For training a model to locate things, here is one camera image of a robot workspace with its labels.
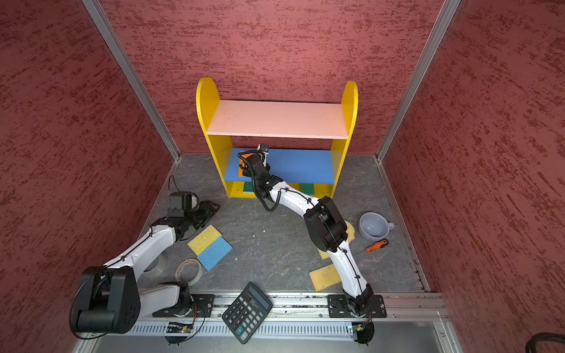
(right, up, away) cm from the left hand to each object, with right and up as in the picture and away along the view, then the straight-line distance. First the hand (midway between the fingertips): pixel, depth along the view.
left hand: (218, 212), depth 89 cm
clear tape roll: (-9, -21, -7) cm, 24 cm away
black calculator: (+16, -30, -17) cm, 38 cm away
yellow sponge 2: (+44, -16, -3) cm, 47 cm away
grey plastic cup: (+66, -7, +3) cm, 67 cm away
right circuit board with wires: (+55, -38, -16) cm, 68 cm away
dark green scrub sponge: (+10, +9, +15) cm, 20 cm away
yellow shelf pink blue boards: (+40, +34, +29) cm, 59 cm away
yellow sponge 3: (+43, -22, -9) cm, 49 cm away
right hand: (+12, +21, +5) cm, 25 cm away
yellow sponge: (-5, -11, +1) cm, 12 cm away
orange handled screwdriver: (+66, -13, -1) cm, 67 cm away
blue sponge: (0, -16, -3) cm, 16 cm away
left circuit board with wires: (-8, -36, -16) cm, 40 cm away
